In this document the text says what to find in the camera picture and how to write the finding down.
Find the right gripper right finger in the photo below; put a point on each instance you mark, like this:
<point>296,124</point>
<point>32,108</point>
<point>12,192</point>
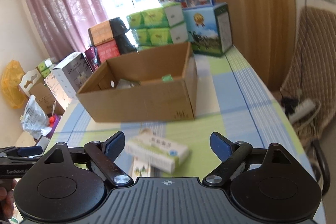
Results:
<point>232,155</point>

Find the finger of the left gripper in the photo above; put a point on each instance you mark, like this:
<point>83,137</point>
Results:
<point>29,151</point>

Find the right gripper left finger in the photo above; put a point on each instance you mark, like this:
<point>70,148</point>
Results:
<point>103,155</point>

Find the white green medicine box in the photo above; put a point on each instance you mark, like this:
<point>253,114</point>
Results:
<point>159,152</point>

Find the silver foil pouch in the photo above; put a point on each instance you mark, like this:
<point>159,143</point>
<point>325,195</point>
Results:
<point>126,84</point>

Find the green spray medicine box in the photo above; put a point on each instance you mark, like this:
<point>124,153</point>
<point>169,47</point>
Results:
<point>167,78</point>

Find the white tablet medicine box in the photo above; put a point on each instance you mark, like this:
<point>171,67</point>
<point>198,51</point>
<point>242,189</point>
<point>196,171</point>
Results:
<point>140,169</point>

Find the person's left hand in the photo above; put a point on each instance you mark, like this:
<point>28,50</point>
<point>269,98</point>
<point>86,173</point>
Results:
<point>7,200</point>

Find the clear printed plastic bag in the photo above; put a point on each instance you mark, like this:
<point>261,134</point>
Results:
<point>34,120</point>

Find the kraft cardboard package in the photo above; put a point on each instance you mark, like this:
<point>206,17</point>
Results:
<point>32,83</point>

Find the yellow plastic bag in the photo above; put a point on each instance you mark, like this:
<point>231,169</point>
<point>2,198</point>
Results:
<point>10,80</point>

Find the white power strip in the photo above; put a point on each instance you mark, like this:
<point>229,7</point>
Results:
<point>301,110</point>

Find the white appliance box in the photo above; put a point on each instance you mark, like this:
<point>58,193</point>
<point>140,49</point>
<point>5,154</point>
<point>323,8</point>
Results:
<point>72,73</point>

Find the brown cardboard box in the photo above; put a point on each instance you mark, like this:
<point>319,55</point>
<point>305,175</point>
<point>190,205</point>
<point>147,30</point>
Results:
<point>153,100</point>

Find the brown quilted chair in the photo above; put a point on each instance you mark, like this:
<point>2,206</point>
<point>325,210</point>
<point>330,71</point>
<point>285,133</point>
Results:
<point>312,75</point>

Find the orange red stacked boxes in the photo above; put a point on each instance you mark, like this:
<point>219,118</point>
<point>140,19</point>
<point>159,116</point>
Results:
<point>102,38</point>

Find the black plastic bag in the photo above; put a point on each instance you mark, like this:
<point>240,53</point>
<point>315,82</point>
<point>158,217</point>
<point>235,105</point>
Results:
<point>119,31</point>

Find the green cow milk box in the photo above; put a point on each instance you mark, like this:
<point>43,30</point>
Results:
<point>209,29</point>

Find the green tissue pack bundle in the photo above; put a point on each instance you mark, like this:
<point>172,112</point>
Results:
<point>159,26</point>

